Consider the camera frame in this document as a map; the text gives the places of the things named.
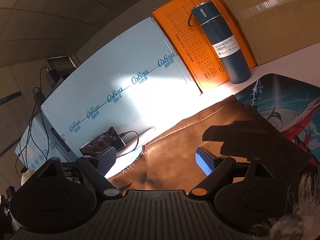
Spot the grey window blind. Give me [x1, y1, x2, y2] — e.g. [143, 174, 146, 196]
[46, 56, 76, 73]

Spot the black power adapter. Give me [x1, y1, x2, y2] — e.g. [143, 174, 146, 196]
[33, 87, 45, 100]
[45, 67, 59, 88]

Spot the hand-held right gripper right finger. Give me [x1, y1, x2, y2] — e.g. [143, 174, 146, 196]
[189, 147, 275, 197]

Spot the grey fur cloth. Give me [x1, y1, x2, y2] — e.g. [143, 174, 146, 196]
[246, 170, 320, 240]

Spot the black smartphone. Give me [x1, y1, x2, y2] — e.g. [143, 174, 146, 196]
[79, 126, 126, 157]

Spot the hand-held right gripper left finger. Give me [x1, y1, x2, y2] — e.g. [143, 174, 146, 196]
[35, 147, 121, 197]

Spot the brown cardboard box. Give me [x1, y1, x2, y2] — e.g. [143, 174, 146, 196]
[209, 0, 320, 66]

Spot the brown leather jacket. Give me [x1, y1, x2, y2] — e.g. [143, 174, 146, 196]
[107, 94, 314, 198]

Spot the light blue carton with label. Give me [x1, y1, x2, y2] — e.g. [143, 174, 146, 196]
[14, 116, 78, 173]

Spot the blue vacuum bottle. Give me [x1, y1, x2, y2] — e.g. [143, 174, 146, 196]
[187, 0, 252, 84]

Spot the printed desk mat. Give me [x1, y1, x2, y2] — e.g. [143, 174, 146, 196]
[235, 73, 320, 165]

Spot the orange carton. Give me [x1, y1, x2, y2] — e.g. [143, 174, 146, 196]
[151, 0, 257, 94]

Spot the black phone cable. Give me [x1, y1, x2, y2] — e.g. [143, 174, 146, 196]
[116, 130, 140, 159]

